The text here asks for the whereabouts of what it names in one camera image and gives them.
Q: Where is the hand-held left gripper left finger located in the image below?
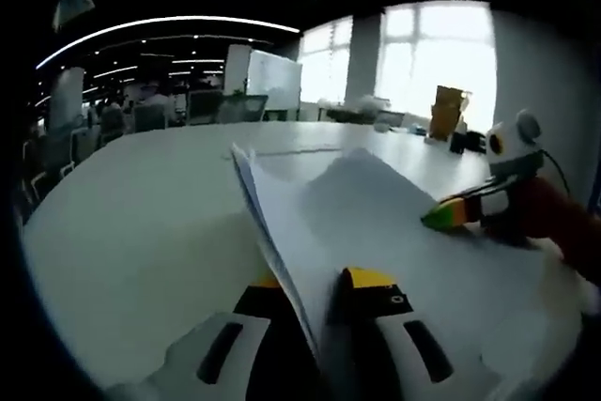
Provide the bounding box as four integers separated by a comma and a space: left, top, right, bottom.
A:
105, 272, 330, 401

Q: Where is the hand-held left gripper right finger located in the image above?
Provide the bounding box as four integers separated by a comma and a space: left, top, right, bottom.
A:
323, 266, 500, 401

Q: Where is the stack of white printing papers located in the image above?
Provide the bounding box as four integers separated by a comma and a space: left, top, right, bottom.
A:
229, 142, 578, 395

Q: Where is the person's right hand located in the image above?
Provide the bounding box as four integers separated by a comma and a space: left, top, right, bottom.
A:
482, 177, 587, 253

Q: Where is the black bag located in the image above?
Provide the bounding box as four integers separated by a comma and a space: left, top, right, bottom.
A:
464, 131, 487, 155

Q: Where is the brown cardboard box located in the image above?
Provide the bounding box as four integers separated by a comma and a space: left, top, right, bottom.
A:
434, 85, 471, 112
428, 108, 465, 140

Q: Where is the white whiteboard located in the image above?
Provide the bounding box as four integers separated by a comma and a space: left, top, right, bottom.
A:
246, 49, 303, 109

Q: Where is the curved ceiling light strip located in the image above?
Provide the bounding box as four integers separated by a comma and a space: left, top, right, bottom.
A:
35, 15, 301, 69

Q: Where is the ceiling air conditioner unit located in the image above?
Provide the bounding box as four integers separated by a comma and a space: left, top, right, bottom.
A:
52, 0, 97, 34

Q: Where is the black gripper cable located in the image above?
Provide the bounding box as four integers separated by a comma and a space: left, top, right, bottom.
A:
539, 149, 573, 196

